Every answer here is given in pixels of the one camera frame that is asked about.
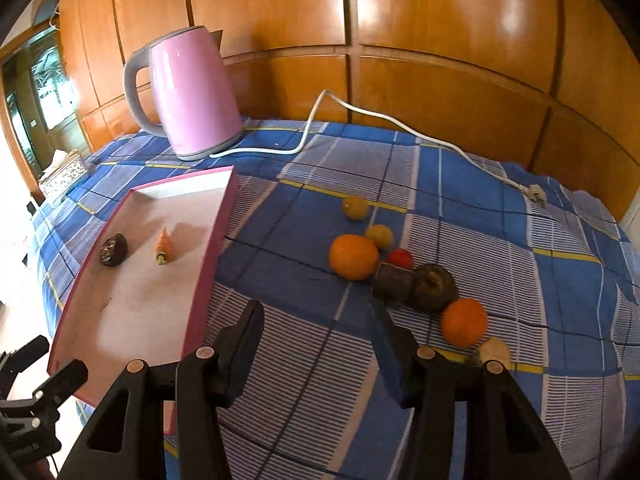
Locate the white patterned tissue box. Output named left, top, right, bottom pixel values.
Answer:
left=39, top=149, right=96, bottom=207

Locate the pink shallow tray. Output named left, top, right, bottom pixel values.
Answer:
left=46, top=165, right=241, bottom=436

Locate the small orange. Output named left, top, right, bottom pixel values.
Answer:
left=440, top=298, right=488, bottom=348

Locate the dark brown round fruit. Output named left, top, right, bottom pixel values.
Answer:
left=410, top=263, right=459, bottom=314

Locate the red tomato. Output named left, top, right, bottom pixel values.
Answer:
left=386, top=248, right=415, bottom=271

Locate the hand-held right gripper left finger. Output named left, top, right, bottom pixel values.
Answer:
left=57, top=299, right=266, bottom=480

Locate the white power cable with plug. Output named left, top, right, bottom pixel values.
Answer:
left=209, top=90, right=548, bottom=207

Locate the small orange carrot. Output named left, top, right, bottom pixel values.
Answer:
left=154, top=228, right=175, bottom=266

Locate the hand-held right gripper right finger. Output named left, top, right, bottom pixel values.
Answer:
left=367, top=301, right=572, bottom=480

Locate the small yellow fruit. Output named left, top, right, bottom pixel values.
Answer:
left=342, top=194, right=370, bottom=221
left=364, top=224, right=394, bottom=251

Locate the pink electric kettle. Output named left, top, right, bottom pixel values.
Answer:
left=123, top=25, right=245, bottom=162

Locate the pale beige fruit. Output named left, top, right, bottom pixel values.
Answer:
left=477, top=336, right=513, bottom=371

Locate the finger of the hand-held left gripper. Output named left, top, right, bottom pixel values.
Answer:
left=10, top=359, right=89, bottom=413
left=0, top=335, right=51, bottom=386

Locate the large orange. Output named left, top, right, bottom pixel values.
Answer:
left=328, top=234, right=380, bottom=281

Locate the dark wrinkled passion fruit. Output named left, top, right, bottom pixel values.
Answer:
left=98, top=233, right=128, bottom=266

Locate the wooden framed glass door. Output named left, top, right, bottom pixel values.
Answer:
left=0, top=25, right=91, bottom=196

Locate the dark purple cylindrical fruit piece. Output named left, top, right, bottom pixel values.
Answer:
left=371, top=261, right=416, bottom=305

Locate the blue plaid blanket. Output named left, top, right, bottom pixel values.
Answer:
left=30, top=117, right=640, bottom=480

